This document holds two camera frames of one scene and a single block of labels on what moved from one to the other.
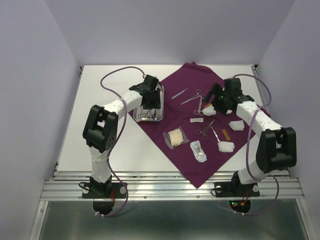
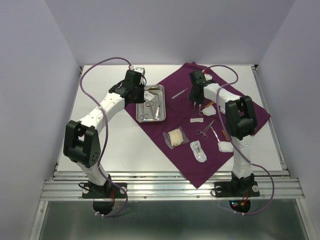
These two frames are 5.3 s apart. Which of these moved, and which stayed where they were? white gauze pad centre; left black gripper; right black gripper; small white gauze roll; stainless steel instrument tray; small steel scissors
Moved: right black gripper; left black gripper; small steel scissors
Stayed: stainless steel instrument tray; small white gauze roll; white gauze pad centre
